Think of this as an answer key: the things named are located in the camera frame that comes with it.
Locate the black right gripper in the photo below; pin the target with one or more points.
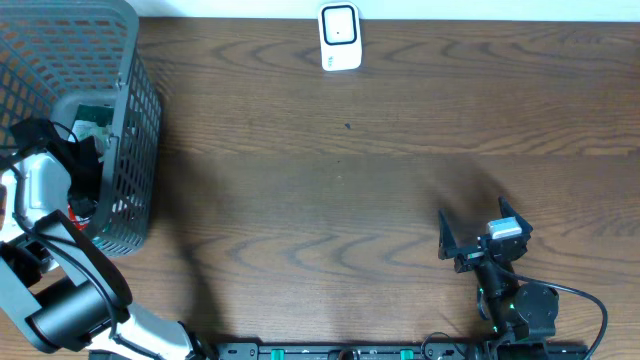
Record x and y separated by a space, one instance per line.
448 248

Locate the green 3M glove package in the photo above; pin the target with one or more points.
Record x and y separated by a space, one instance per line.
93 121

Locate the grey plastic mesh basket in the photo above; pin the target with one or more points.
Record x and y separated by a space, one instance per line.
59 55

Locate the red snack packet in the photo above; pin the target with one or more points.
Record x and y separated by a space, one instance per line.
81 223

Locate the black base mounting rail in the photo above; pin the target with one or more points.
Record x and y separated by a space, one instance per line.
439 350

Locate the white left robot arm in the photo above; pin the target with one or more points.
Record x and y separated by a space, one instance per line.
61 292

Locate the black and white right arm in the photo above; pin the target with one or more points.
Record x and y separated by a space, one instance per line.
522 312

